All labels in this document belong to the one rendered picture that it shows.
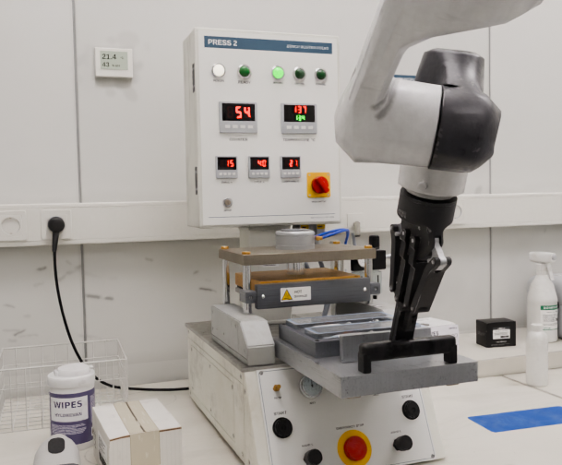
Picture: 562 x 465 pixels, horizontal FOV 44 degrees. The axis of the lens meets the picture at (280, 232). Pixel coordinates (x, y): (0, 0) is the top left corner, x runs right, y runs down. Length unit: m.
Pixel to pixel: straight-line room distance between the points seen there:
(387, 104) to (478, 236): 1.44
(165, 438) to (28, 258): 0.73
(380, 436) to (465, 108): 0.65
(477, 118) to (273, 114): 0.80
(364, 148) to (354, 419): 0.58
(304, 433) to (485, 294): 1.14
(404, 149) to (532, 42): 1.59
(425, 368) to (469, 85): 0.41
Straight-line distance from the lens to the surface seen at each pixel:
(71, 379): 1.36
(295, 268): 1.38
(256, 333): 1.20
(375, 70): 0.72
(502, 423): 1.51
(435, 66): 0.87
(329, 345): 1.07
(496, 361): 1.86
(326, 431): 1.21
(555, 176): 2.36
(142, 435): 1.19
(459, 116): 0.78
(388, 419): 1.26
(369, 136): 0.78
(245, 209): 1.49
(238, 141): 1.49
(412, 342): 1.00
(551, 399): 1.71
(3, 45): 1.80
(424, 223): 0.91
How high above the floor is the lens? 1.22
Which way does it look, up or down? 3 degrees down
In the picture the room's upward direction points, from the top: 1 degrees counter-clockwise
